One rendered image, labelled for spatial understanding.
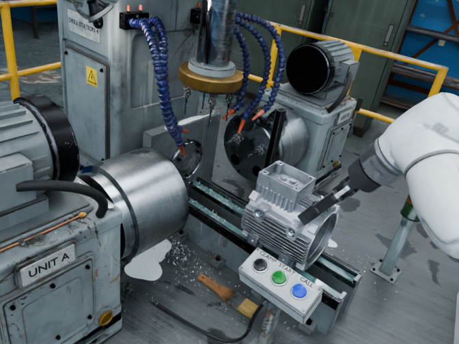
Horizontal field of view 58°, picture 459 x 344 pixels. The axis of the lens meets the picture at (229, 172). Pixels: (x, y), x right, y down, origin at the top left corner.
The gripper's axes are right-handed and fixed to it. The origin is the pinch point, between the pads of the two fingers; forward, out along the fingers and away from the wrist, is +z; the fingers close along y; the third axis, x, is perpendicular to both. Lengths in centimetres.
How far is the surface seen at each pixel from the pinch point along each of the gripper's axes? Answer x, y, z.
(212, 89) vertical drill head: -40.5, 0.3, 0.6
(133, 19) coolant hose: -65, 10, 0
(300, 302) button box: 12.6, 21.0, -0.7
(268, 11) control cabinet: -182, -294, 118
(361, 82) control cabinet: -66, -315, 102
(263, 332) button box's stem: 15.5, 18.5, 17.9
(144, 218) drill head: -21.3, 29.6, 15.6
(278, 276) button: 6.2, 19.7, 1.5
